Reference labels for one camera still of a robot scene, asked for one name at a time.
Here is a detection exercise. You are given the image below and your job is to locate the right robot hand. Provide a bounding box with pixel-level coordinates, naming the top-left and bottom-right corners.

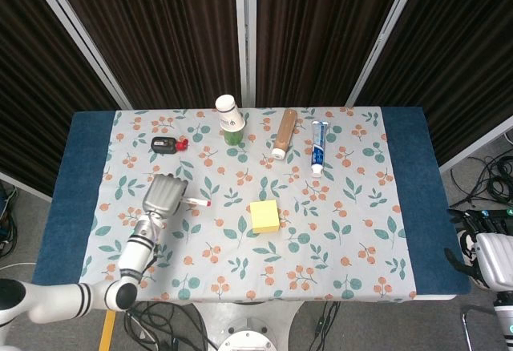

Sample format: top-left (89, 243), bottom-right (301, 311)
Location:
top-left (444, 206), bottom-right (513, 290)

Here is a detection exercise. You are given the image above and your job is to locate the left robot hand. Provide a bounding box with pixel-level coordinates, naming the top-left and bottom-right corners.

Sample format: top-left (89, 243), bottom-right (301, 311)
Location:
top-left (143, 173), bottom-right (189, 218)

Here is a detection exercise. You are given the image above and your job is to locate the yellow cube block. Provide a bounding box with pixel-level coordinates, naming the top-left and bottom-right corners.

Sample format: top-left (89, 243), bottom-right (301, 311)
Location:
top-left (249, 200), bottom-right (281, 234)

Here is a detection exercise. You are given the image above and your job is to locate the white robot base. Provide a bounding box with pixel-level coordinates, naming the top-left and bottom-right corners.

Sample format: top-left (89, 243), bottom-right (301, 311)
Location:
top-left (191, 301), bottom-right (306, 351)

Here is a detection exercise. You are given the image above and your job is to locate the floral fruit print tablecloth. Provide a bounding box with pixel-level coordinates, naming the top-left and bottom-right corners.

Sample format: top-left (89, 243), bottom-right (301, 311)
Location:
top-left (79, 106), bottom-right (418, 303)

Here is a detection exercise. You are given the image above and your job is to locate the black bottle with red cap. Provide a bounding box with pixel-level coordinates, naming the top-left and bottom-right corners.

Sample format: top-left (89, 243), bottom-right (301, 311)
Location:
top-left (151, 135), bottom-right (189, 155)

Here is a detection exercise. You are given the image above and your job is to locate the green cylindrical can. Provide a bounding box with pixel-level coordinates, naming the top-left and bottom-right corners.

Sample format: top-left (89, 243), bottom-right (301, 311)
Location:
top-left (223, 126), bottom-right (244, 147)

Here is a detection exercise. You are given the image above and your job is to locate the blue table cover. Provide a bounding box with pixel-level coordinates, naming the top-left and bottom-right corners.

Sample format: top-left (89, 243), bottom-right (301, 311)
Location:
top-left (31, 106), bottom-right (472, 302)

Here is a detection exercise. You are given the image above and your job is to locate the white paper cup blue print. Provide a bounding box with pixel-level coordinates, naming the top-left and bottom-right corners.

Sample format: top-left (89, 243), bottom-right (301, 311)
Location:
top-left (215, 94), bottom-right (246, 132)

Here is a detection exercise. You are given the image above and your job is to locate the brown bottle with white cap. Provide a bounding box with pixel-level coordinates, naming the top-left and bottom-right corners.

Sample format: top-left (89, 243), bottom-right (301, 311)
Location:
top-left (271, 108), bottom-right (297, 160)

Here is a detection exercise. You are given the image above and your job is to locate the yellow floor tape strip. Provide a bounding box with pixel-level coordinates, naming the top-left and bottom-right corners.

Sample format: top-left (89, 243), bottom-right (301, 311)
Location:
top-left (98, 309), bottom-right (117, 351)

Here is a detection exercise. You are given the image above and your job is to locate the dark pleated partition screen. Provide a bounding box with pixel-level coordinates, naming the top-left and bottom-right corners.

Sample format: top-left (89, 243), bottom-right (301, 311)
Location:
top-left (0, 0), bottom-right (133, 202)
top-left (23, 0), bottom-right (252, 111)
top-left (242, 0), bottom-right (420, 108)
top-left (345, 0), bottom-right (513, 174)

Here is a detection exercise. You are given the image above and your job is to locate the blue white toothpaste tube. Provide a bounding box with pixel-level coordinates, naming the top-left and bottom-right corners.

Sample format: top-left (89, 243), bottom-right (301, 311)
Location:
top-left (310, 120), bottom-right (330, 178)

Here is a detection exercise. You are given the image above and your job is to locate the black floor cable bundle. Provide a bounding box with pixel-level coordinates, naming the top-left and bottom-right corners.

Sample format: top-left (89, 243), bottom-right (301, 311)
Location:
top-left (0, 180), bottom-right (19, 258)
top-left (448, 152), bottom-right (513, 210)
top-left (123, 301), bottom-right (216, 351)

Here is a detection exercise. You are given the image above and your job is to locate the black cable with green light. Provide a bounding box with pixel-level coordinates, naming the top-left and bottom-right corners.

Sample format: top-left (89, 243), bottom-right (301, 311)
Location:
top-left (314, 301), bottom-right (341, 344)

